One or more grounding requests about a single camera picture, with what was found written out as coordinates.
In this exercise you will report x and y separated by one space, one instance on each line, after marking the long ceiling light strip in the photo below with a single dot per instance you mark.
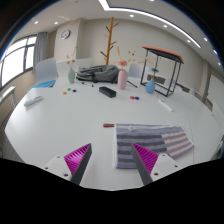
150 15

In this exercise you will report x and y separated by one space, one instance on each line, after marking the wooden coat rack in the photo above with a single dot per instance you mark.
108 40

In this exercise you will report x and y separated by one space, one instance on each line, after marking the black frame stand orange top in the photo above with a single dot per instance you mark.
163 51

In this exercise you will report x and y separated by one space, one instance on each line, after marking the white remote control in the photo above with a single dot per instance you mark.
33 101

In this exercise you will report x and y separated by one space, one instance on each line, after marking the window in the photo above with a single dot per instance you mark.
15 60

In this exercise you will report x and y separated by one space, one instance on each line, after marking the white rectangular bar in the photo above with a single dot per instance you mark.
165 105

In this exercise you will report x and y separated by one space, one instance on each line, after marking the grey curtain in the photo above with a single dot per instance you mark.
40 50

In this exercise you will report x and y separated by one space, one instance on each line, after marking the black rectangular box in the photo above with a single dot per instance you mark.
107 91

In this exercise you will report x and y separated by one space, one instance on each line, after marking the green vase with dried stems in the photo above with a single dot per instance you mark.
71 76

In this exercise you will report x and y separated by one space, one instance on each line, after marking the white chair with blue seat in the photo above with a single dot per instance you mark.
45 71

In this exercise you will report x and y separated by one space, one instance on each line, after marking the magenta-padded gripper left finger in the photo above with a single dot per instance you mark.
78 160

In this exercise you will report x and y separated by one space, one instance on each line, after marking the pink vase with flowers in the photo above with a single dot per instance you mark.
122 80

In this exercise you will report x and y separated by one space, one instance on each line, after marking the blue vase with flowers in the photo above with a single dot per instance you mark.
150 86

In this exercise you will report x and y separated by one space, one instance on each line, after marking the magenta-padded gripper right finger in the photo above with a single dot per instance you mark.
146 159

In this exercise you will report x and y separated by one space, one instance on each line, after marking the round ceiling spotlights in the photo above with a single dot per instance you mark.
36 22

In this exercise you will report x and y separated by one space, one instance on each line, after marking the blue round magnet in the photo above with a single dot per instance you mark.
74 90
136 98

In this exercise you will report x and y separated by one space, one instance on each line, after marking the round wall clock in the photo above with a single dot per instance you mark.
65 34

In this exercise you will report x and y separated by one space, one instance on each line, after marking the grey backpack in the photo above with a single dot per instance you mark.
100 73

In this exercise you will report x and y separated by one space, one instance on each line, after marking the green round magnet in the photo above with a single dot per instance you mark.
69 89

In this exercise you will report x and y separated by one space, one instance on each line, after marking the small red marker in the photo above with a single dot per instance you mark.
108 125

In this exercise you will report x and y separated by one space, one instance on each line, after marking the grey striped towel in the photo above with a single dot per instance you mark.
146 136

